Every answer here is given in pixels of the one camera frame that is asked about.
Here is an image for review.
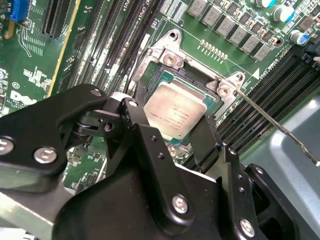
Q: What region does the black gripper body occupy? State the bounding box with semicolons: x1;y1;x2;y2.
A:
53;164;236;240

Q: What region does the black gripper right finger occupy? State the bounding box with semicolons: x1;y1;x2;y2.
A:
191;116;302;240

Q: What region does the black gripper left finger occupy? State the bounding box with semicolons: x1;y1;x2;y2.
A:
0;84;197;221

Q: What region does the metal locking lever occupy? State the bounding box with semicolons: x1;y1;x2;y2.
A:
234;89;320;168

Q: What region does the silver CPU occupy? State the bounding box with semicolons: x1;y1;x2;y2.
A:
142;70;218;146

